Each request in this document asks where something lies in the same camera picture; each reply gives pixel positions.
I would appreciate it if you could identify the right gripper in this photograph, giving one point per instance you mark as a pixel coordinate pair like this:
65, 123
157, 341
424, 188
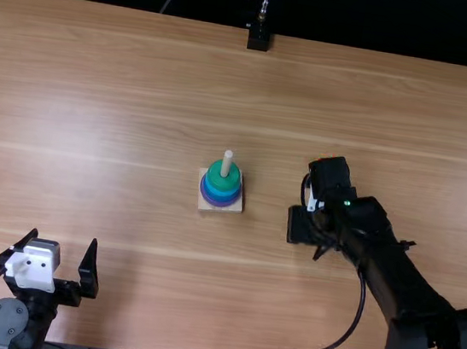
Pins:
333, 172

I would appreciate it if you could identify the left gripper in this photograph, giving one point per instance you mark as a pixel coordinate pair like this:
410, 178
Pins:
67, 292

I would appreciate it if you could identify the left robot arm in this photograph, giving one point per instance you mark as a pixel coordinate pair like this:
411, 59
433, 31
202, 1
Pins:
4, 316

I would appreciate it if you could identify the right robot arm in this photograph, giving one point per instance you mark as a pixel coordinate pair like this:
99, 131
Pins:
397, 273

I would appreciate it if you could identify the wooden peg base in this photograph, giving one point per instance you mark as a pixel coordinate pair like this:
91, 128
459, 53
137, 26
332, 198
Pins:
227, 165

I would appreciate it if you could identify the black clamp stand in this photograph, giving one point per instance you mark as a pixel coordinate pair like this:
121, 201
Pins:
260, 40

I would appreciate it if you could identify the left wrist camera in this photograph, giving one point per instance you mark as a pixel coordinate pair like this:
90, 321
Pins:
33, 271

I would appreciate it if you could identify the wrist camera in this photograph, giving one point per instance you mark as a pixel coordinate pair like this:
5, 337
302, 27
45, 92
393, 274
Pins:
33, 271
313, 202

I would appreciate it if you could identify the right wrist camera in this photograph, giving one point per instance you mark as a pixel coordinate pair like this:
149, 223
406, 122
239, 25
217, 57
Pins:
313, 202

